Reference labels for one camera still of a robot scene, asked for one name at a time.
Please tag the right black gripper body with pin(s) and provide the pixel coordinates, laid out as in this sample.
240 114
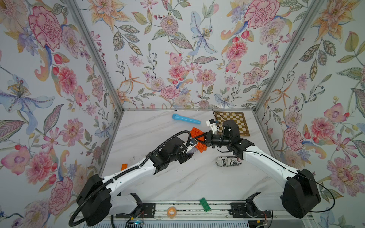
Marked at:
214 141

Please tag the blue cylindrical case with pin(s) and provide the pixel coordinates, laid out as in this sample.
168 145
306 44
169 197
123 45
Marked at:
185 119

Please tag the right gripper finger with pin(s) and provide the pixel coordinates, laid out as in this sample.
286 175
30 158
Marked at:
201 140
204 134

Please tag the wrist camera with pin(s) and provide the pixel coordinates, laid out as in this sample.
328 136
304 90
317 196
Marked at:
213 126
192 143

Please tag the wooden chessboard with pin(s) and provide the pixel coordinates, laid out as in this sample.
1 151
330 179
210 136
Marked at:
237 117

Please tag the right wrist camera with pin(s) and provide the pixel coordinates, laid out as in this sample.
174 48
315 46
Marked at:
213 126

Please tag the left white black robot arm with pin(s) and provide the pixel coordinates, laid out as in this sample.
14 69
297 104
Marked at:
101 196

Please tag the green plastic block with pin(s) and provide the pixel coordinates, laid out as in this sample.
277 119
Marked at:
205 205

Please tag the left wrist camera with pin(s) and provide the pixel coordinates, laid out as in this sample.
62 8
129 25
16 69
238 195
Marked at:
192 143

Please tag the orange tape roll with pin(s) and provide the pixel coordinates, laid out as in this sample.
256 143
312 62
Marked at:
171 212

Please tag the orange fluffy cloth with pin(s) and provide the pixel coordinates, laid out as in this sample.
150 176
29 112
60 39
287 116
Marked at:
195 133

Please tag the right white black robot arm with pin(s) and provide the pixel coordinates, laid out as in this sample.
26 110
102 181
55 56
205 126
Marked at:
299 193

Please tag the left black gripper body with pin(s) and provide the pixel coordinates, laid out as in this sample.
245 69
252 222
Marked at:
179 156

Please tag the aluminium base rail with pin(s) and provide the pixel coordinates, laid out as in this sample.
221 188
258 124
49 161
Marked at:
192 210

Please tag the small orange block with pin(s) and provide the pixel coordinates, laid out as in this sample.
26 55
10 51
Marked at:
124 167

